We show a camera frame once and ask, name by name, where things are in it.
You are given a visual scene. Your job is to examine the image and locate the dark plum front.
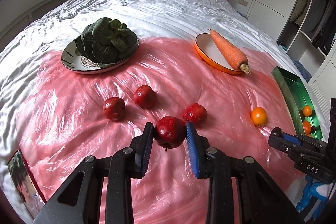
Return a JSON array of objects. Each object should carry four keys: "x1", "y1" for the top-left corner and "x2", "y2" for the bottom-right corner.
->
[{"x1": 310, "y1": 126, "x2": 316, "y2": 134}]

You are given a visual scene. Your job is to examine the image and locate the dark plum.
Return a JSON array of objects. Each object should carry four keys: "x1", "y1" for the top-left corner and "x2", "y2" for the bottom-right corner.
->
[
  {"x1": 270, "y1": 127, "x2": 284, "y2": 139},
  {"x1": 310, "y1": 126, "x2": 316, "y2": 134}
]

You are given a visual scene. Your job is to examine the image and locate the large orange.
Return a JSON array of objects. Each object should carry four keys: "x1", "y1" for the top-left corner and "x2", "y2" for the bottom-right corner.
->
[{"x1": 302, "y1": 105, "x2": 313, "y2": 117}]

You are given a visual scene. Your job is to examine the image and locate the red apple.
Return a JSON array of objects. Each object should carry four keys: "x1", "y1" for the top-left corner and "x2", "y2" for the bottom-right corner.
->
[
  {"x1": 133, "y1": 85, "x2": 157, "y2": 109},
  {"x1": 183, "y1": 103, "x2": 208, "y2": 127},
  {"x1": 102, "y1": 97, "x2": 126, "y2": 121},
  {"x1": 154, "y1": 116, "x2": 186, "y2": 150}
]

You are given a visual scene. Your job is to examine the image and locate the red apple top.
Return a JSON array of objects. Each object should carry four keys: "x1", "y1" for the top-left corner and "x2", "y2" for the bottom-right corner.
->
[{"x1": 133, "y1": 85, "x2": 157, "y2": 109}]

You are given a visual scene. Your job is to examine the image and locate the blue gloved hand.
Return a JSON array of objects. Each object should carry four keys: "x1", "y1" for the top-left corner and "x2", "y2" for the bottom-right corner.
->
[{"x1": 296, "y1": 175, "x2": 335, "y2": 223}]

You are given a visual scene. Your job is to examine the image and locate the green tray box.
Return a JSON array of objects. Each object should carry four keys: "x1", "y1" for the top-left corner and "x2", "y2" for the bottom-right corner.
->
[{"x1": 272, "y1": 67, "x2": 322, "y2": 140}]

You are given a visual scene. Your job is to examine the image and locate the blue cloth on floor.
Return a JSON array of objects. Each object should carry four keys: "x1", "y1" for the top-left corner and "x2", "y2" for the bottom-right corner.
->
[{"x1": 293, "y1": 60, "x2": 312, "y2": 82}]

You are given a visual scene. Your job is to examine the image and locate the pink plastic sheet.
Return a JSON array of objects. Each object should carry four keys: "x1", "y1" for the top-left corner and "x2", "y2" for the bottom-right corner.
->
[{"x1": 15, "y1": 36, "x2": 313, "y2": 224}]

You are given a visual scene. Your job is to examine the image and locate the orange carrot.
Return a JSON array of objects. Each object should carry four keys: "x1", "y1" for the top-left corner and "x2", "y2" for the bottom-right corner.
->
[{"x1": 210, "y1": 30, "x2": 251, "y2": 76}]

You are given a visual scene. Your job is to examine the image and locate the orange rimmed white plate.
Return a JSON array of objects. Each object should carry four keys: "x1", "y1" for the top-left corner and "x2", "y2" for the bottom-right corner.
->
[{"x1": 195, "y1": 33, "x2": 242, "y2": 75}]

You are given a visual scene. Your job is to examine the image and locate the patterned grey plate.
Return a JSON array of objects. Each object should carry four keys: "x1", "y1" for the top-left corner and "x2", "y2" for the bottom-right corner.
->
[{"x1": 61, "y1": 32, "x2": 139, "y2": 75}]

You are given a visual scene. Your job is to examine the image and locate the dark green leafy vegetable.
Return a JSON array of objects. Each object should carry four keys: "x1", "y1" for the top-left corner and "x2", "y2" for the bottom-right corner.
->
[{"x1": 75, "y1": 17, "x2": 139, "y2": 66}]

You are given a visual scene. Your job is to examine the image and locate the hanging clothes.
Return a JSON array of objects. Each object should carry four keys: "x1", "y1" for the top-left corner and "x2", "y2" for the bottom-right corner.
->
[{"x1": 289, "y1": 0, "x2": 335, "y2": 56}]

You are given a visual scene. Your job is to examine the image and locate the white wardrobe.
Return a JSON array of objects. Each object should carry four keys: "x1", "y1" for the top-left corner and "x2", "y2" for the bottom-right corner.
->
[{"x1": 247, "y1": 0, "x2": 335, "y2": 115}]

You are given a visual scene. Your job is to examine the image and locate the white bed sheet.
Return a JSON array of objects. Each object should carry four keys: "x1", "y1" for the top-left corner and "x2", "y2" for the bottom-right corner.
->
[{"x1": 0, "y1": 0, "x2": 334, "y2": 224}]

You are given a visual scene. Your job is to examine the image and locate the right wall socket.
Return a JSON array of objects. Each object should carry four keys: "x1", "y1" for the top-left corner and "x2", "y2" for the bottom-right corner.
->
[{"x1": 238, "y1": 0, "x2": 248, "y2": 7}]

